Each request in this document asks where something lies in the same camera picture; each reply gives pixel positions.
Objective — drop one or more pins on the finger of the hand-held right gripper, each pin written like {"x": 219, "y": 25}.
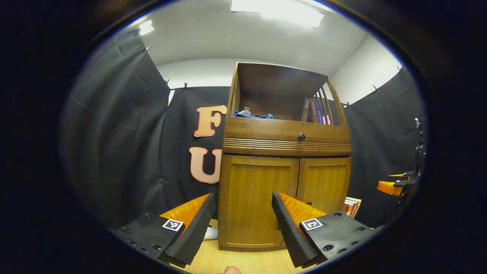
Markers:
{"x": 388, "y": 187}

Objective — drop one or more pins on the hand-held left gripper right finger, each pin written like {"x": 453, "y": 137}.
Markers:
{"x": 289, "y": 228}

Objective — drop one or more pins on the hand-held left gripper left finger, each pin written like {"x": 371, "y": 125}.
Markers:
{"x": 198, "y": 224}

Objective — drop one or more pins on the wooden cabinet door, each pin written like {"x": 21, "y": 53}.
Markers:
{"x": 323, "y": 184}
{"x": 247, "y": 198}

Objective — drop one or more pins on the wooden double-door shoe cabinet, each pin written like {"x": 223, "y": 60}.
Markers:
{"x": 285, "y": 148}

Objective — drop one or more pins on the wooden cabinet drawer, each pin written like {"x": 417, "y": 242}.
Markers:
{"x": 266, "y": 131}

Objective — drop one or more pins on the white plush toy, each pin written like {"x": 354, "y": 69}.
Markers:
{"x": 210, "y": 233}

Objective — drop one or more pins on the yellow book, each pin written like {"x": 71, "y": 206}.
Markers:
{"x": 357, "y": 203}

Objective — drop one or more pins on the brown red-spined book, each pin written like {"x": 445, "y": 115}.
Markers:
{"x": 350, "y": 208}

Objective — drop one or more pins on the beige paperback book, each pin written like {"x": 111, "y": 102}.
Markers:
{"x": 346, "y": 207}

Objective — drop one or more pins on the pink book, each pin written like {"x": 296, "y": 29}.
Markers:
{"x": 327, "y": 120}

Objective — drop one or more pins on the blue book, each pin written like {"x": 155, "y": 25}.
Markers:
{"x": 319, "y": 112}

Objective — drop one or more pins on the dark brown hardcover book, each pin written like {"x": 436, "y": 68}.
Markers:
{"x": 305, "y": 109}

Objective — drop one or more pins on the blue cloth item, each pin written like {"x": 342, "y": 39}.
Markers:
{"x": 251, "y": 114}

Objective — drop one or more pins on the black backdrop cloth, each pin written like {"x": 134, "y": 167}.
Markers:
{"x": 114, "y": 133}

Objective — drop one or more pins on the large ceiling light panel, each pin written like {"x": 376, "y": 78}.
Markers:
{"x": 281, "y": 11}

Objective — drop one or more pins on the small ceiling light panel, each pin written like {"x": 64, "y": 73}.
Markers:
{"x": 146, "y": 27}

